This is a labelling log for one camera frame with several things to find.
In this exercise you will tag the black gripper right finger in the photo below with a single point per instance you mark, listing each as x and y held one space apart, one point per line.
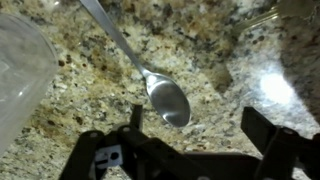
257 130

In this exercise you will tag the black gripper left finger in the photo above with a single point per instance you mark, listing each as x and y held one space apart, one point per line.
136 117

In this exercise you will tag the silver metal spoon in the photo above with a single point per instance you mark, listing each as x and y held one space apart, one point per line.
168 100

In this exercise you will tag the clear glass object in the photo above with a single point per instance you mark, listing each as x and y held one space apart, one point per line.
256 20

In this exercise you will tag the clear glass cup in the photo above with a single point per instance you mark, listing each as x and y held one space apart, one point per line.
23 73

